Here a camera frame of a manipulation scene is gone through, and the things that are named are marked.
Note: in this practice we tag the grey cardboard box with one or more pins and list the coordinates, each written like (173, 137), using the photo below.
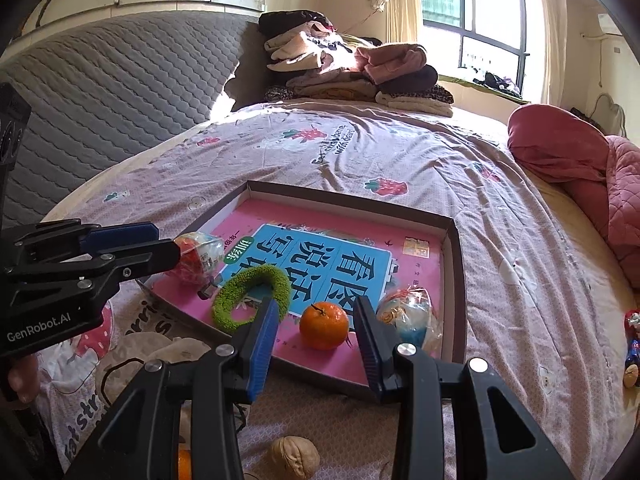
(457, 285)

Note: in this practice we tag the tangerine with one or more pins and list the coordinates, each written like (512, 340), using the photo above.
(185, 465)
(324, 327)

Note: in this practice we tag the beige printed garment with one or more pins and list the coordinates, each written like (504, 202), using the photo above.
(300, 52)

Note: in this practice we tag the dark clothes on windowsill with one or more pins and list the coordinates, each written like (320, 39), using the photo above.
(497, 84)

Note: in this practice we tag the black framed window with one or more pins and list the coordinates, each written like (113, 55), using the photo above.
(470, 10)

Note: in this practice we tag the leopard print garment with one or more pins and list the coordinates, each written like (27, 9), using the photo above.
(435, 95)

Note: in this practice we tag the patterned snack bag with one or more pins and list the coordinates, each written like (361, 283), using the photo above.
(633, 320)

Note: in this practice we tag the cream scrunchie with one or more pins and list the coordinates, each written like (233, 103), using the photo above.
(150, 355)

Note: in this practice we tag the green windowsill cushion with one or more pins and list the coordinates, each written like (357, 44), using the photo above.
(455, 82)

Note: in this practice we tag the white air conditioner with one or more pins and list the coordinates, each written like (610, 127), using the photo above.
(609, 24)

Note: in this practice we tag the pink fleece garment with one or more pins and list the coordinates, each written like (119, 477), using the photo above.
(390, 60)

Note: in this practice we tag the small doll toy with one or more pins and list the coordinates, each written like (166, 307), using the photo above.
(633, 360)

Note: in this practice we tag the black garment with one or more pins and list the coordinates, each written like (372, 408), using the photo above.
(285, 22)

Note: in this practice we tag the grey quilted headboard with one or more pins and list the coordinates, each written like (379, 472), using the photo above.
(110, 90)

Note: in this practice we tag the blue toy egg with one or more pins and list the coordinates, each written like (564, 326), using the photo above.
(410, 317)

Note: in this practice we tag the tan folded garment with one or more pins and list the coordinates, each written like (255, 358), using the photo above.
(330, 85)

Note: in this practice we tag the pink quilt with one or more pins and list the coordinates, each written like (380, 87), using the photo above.
(565, 150)

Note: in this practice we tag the pink and blue book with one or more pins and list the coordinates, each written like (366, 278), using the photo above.
(310, 260)

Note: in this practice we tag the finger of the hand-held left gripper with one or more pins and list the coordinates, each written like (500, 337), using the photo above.
(145, 260)
(120, 235)

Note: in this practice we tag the dark purple garment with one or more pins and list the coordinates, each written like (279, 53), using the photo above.
(410, 80)

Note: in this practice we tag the cream curtain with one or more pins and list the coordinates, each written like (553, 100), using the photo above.
(402, 0)
(550, 35)

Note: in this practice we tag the white curved chair back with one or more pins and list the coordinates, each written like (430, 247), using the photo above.
(597, 110)

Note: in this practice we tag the walnut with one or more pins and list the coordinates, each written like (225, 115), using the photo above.
(292, 460)

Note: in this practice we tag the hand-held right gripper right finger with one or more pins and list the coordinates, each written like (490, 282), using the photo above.
(367, 350)

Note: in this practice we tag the red toy egg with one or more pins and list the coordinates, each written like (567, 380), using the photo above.
(200, 255)

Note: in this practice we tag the cream folded garment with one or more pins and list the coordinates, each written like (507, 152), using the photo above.
(420, 106)

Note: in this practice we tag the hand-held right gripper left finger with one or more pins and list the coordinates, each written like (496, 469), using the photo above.
(262, 345)

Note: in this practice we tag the person's left hand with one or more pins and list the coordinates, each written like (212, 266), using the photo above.
(25, 377)

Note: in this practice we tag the beige mattress sheet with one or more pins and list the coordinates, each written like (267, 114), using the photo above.
(575, 240)

